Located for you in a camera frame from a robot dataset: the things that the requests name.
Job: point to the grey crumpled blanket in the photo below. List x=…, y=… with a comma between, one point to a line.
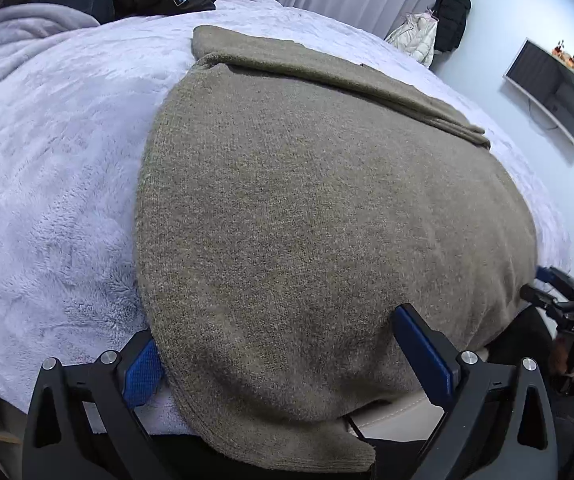
x=27, y=25

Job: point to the olive knit sweater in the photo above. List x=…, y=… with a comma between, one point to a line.
x=317, y=210

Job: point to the black hanging coat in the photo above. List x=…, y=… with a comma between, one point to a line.
x=452, y=15

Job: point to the lavender fleece bed blanket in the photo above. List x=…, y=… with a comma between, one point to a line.
x=57, y=185

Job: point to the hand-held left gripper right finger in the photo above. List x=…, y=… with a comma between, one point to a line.
x=424, y=355

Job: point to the small orange ornament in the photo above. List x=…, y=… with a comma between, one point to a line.
x=564, y=52

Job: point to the wall monitor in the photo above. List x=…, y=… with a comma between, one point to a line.
x=552, y=90

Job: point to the cream puffer jacket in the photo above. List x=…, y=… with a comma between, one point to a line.
x=417, y=37

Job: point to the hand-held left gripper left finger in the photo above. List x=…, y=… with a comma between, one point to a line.
x=139, y=375

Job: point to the beige bed frame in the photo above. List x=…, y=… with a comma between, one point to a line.
x=397, y=420

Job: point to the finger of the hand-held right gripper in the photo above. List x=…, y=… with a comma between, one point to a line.
x=547, y=274
x=537, y=294

